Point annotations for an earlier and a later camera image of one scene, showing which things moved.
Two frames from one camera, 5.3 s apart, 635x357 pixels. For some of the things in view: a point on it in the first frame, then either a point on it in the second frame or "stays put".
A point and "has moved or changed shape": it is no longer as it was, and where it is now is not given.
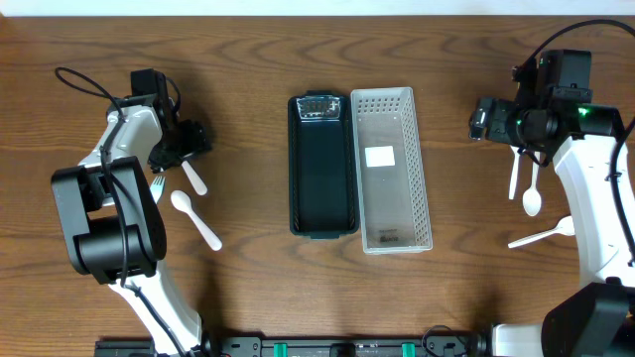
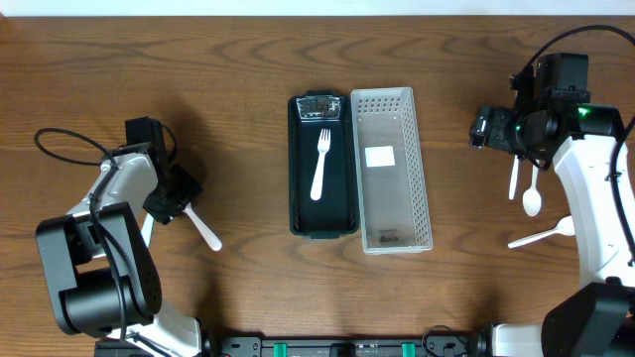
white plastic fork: [193, 178] has moved or changed shape
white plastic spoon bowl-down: [532, 201] stays put
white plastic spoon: [566, 225] stays put
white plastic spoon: [182, 200] stays put
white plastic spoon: [515, 168] stays put
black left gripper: [184, 144] to [175, 199]
